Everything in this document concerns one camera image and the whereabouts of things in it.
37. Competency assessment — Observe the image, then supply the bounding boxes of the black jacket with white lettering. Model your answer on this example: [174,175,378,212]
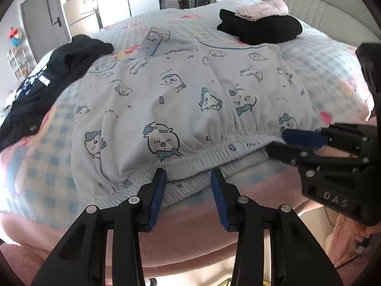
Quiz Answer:
[0,34,115,151]

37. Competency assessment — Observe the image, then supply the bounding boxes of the red blue wall decoration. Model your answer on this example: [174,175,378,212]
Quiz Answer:
[9,26,25,47]

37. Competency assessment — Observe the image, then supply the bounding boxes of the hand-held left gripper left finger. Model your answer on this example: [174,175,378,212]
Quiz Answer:
[31,168,167,286]

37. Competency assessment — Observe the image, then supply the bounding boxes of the cartoon print pajama pants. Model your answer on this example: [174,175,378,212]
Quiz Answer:
[71,27,324,208]

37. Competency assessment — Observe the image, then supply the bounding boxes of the grey padded headboard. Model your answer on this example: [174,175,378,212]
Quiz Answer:
[225,0,381,47]

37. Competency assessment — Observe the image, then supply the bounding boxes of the folded pink printed garment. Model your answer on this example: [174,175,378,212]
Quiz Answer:
[235,0,289,22]

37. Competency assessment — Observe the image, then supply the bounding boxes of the grey door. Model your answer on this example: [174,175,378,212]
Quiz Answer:
[20,0,72,64]

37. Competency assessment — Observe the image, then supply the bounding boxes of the blue checkered cartoon blanket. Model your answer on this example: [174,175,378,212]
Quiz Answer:
[0,0,376,272]

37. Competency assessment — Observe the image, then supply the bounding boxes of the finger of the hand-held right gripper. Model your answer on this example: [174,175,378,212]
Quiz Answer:
[282,123,376,152]
[266,143,370,173]

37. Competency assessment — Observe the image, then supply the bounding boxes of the folded black garment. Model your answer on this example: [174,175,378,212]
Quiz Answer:
[217,8,303,46]

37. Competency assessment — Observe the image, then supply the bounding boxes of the beige refrigerator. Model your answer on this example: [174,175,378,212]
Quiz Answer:
[62,0,104,37]

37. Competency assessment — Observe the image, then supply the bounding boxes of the white storage rack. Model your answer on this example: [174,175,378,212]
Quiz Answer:
[6,46,32,83]

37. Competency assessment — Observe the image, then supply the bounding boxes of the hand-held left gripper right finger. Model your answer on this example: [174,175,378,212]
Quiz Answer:
[210,169,343,286]

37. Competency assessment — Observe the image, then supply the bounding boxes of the pink fuzzy robe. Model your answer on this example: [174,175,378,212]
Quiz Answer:
[293,149,381,277]

